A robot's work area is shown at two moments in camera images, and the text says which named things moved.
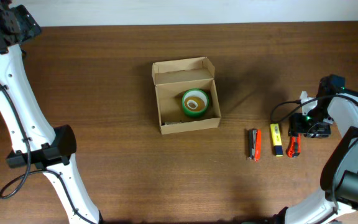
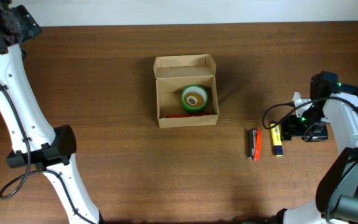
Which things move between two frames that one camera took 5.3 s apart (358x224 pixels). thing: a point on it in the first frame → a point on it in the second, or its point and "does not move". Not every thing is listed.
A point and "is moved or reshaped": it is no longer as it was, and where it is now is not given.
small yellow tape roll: x=194 y=103 is moved or reshaped
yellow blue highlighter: x=276 y=140 does not move
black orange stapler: x=255 y=144 does not move
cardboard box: x=173 y=78 is moved or reshaped
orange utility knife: x=294 y=146 → x=183 y=115
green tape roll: x=195 y=102 is moved or reshaped
